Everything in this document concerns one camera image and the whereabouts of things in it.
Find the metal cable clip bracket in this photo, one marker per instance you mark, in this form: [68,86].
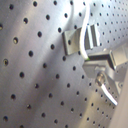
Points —
[72,37]

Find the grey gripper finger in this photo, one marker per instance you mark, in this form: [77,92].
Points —
[115,57]
[111,76]

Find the silver cable connector plug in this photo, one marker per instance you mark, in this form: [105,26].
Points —
[100,79]

